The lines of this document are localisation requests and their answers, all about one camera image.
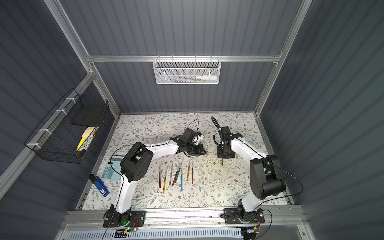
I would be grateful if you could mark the blue stapler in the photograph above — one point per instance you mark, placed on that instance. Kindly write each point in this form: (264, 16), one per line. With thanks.
(99, 184)

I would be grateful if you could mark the black wire mesh basket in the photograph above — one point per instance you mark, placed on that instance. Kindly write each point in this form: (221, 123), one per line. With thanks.
(57, 139)

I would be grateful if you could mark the white wire mesh basket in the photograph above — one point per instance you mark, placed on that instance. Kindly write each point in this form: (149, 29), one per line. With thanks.
(183, 71)

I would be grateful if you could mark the white marker in basket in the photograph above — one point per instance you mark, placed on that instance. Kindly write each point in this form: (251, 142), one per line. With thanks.
(209, 78)

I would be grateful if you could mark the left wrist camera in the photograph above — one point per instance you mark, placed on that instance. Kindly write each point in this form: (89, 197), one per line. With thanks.
(198, 138)

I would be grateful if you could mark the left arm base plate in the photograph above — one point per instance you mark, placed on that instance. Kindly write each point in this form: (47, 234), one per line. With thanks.
(112, 219)

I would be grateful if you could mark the black notebook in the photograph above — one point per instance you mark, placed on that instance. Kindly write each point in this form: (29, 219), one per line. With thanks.
(89, 116)

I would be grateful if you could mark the light blue calculator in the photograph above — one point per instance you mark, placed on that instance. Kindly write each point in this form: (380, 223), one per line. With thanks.
(112, 170)

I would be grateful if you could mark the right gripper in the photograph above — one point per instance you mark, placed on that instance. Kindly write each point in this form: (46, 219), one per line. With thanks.
(225, 151)

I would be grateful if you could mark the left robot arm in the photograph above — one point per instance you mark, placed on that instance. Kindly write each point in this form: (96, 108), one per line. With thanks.
(136, 162)

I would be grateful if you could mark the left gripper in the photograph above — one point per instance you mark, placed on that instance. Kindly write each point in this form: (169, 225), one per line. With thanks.
(194, 149)

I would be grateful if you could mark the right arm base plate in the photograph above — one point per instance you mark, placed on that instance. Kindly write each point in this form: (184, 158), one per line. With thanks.
(233, 216)

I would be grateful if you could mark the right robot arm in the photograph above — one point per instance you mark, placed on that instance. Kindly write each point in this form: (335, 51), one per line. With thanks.
(266, 178)

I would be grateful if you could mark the yellow sticky notes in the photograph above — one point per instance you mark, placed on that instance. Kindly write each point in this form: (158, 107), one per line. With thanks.
(86, 138)

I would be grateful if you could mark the green carving knife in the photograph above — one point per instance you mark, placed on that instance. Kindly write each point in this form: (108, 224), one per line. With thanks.
(178, 174)

